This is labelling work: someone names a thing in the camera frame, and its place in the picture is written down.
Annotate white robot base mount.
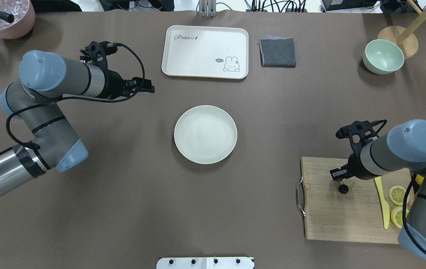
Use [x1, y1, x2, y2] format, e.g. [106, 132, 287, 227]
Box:
[156, 256, 255, 269]

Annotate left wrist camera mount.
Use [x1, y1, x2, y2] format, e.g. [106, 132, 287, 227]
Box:
[80, 41, 117, 71]

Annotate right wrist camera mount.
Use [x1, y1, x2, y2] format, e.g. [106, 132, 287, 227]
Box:
[335, 120, 387, 155]

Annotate mint green bowl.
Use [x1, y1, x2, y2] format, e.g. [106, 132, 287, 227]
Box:
[362, 39, 405, 75]

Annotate bamboo cutting board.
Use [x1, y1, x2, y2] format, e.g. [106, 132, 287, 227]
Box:
[300, 157, 400, 244]

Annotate yellow plastic knife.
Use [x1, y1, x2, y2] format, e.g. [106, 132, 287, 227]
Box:
[373, 176, 390, 229]

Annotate grey folded cloth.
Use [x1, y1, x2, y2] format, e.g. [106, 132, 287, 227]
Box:
[259, 35, 297, 68]

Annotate wooden mug tree stand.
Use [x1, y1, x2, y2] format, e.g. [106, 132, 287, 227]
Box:
[377, 0, 426, 59]

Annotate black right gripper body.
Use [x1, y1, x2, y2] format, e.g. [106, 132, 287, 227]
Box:
[342, 153, 367, 180]

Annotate cream rabbit tray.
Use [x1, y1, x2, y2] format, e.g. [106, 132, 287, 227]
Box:
[161, 25, 249, 80]

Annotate pink bowl with ice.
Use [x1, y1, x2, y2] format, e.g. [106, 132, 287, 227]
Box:
[0, 0, 36, 40]

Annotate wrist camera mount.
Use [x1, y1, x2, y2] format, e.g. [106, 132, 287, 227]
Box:
[335, 120, 387, 155]
[80, 41, 117, 71]

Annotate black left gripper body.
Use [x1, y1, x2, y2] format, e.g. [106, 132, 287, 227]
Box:
[104, 70, 139, 99]

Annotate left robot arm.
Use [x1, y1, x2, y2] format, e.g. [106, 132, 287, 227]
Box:
[0, 44, 155, 197]

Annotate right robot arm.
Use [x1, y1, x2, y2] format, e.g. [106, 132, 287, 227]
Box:
[330, 119, 426, 260]

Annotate beige round plate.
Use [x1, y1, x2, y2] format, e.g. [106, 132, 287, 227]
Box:
[174, 105, 238, 165]

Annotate lemon half slice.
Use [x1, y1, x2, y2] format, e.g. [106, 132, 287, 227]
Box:
[390, 206, 403, 229]
[388, 185, 411, 207]

